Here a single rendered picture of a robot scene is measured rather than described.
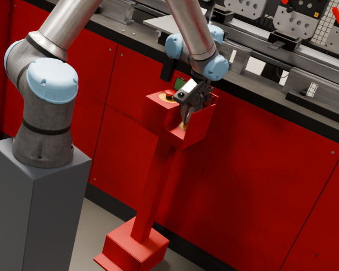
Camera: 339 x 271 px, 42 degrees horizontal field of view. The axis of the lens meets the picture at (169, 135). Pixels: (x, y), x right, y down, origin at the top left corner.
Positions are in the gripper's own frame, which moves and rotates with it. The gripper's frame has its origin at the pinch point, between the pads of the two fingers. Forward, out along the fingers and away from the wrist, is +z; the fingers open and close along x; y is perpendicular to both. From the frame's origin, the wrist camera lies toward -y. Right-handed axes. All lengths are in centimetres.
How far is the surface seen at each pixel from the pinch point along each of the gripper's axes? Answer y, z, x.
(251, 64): 222, 61, 71
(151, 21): 6.1, -26.4, 27.4
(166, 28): 6.6, -26.4, 21.0
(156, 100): -5.0, -5.3, 10.5
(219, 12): 51, -25, 25
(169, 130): -6.3, 2.2, 1.7
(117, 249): -14, 63, 8
